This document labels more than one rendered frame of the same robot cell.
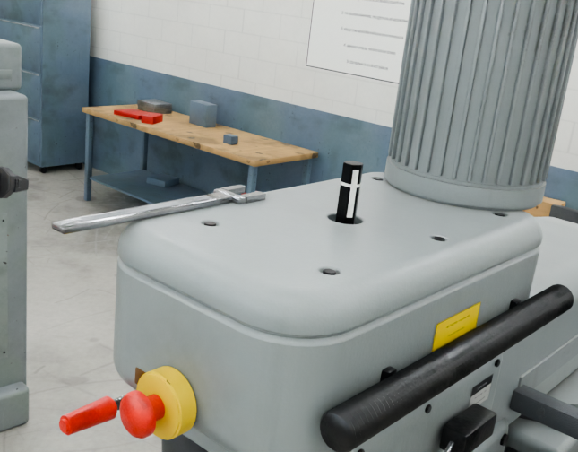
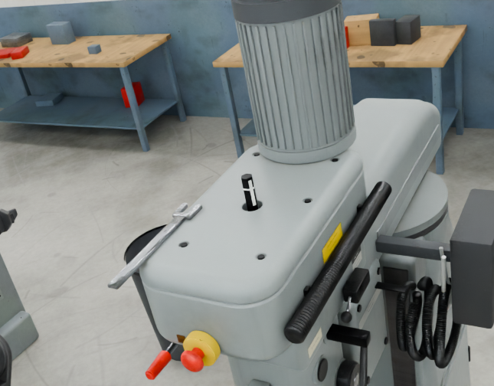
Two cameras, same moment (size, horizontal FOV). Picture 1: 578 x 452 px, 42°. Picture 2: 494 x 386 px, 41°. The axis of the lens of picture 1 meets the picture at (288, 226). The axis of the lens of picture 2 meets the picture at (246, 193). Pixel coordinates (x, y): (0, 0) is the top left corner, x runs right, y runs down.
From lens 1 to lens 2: 46 cm
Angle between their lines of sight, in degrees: 13
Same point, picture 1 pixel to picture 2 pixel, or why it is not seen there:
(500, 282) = (347, 204)
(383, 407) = (311, 313)
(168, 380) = (200, 339)
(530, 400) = (387, 243)
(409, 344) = (312, 269)
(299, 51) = not seen: outside the picture
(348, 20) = not seen: outside the picture
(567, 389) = (408, 217)
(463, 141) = (300, 127)
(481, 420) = (361, 277)
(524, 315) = (366, 216)
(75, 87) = not seen: outside the picture
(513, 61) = (313, 76)
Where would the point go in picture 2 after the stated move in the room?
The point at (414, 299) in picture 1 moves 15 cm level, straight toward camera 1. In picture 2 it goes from (307, 249) to (316, 308)
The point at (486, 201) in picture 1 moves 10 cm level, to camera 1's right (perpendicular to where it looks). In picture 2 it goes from (325, 155) to (374, 142)
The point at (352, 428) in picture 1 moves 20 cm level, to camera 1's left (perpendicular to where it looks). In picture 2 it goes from (301, 332) to (171, 368)
